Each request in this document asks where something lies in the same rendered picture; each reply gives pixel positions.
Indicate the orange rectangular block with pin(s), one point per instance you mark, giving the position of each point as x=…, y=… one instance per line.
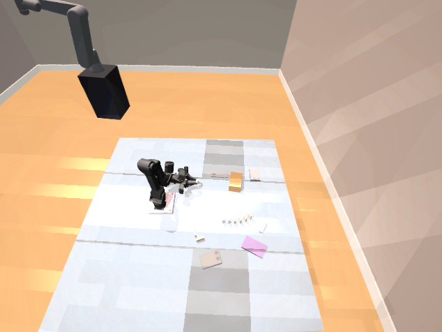
x=235, y=182

